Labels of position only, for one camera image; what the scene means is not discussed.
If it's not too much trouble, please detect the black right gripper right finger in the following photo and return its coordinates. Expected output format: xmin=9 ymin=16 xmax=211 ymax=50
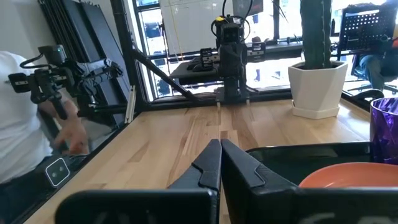
xmin=221 ymin=139 xmax=398 ymax=224

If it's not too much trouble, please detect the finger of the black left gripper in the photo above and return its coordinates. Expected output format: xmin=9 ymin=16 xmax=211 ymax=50
xmin=247 ymin=42 xmax=267 ymax=58
xmin=200 ymin=47 xmax=219 ymax=69

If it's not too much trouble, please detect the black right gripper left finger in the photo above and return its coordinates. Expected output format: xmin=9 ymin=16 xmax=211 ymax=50
xmin=55 ymin=139 xmax=222 ymax=224

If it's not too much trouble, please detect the orange plastic plate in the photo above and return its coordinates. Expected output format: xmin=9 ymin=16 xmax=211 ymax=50
xmin=298 ymin=161 xmax=398 ymax=189

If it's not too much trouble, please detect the purple faceted plastic cup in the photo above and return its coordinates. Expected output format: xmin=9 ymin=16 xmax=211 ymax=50
xmin=369 ymin=97 xmax=398 ymax=166

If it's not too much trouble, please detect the person's forearm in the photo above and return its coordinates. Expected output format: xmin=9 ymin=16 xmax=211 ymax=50
xmin=37 ymin=91 xmax=80 ymax=131

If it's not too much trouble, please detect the dark green plastic tray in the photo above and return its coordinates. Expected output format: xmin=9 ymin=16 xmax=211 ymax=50
xmin=245 ymin=141 xmax=373 ymax=187

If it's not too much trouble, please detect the dark background desk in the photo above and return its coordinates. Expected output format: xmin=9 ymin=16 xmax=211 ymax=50
xmin=169 ymin=42 xmax=304 ymax=87

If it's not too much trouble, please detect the white board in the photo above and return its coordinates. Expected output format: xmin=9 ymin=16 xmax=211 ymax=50
xmin=158 ymin=0 xmax=237 ymax=56

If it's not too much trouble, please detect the green cactus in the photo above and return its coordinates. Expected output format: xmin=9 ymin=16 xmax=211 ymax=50
xmin=299 ymin=0 xmax=333 ymax=70

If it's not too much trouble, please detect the white hexagonal plant pot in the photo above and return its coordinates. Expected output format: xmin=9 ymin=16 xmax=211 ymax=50
xmin=287 ymin=60 xmax=349 ymax=120

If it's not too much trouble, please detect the black perforated panel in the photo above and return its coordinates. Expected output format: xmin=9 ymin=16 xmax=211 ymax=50
xmin=338 ymin=4 xmax=398 ymax=53

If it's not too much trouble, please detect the black office chair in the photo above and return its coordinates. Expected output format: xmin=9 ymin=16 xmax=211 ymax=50
xmin=346 ymin=54 xmax=398 ymax=96

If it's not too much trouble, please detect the black curved armrest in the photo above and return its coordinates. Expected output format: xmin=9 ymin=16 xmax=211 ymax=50
xmin=353 ymin=89 xmax=386 ymax=102

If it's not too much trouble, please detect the seated person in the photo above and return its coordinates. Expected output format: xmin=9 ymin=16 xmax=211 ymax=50
xmin=359 ymin=0 xmax=398 ymax=91

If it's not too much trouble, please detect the person's hand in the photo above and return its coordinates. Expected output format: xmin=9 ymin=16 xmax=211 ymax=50
xmin=53 ymin=117 xmax=90 ymax=156

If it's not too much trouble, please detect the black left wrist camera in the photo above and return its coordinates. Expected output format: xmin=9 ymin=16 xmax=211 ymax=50
xmin=221 ymin=22 xmax=241 ymax=44

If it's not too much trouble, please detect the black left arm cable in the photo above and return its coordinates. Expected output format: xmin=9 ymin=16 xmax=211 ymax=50
xmin=210 ymin=0 xmax=253 ymax=41

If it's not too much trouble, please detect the black metal table frame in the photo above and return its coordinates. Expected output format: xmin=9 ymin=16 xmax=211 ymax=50
xmin=12 ymin=0 xmax=374 ymax=224

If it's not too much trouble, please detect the white strip on frame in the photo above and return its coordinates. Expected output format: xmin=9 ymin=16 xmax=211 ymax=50
xmin=124 ymin=85 xmax=137 ymax=124

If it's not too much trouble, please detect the black camera with white outline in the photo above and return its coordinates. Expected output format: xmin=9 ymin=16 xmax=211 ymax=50
xmin=45 ymin=157 xmax=71 ymax=188

